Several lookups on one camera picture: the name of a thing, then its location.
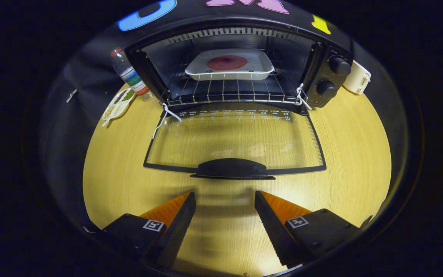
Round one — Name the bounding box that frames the toaster oven glass door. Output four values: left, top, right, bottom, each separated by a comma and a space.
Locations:
143, 102, 326, 180

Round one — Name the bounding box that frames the oven wire rack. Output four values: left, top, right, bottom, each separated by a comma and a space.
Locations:
166, 73, 301, 105

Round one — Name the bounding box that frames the clear plastic water bottle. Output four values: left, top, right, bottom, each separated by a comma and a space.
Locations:
110, 48, 154, 101

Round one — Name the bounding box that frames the white bread toaster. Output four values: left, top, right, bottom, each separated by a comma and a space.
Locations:
343, 60, 372, 95

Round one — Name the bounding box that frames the black toaster oven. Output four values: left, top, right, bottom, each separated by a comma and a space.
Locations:
124, 17, 354, 180

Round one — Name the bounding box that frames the pink ham slice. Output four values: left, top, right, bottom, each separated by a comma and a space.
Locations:
207, 55, 248, 71

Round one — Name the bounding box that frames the white square plate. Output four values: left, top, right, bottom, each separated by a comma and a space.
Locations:
185, 48, 275, 81

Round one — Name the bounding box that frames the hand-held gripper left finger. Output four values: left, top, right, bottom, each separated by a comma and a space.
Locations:
98, 192, 197, 270

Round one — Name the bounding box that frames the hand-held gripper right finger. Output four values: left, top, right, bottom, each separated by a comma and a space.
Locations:
255, 190, 361, 269

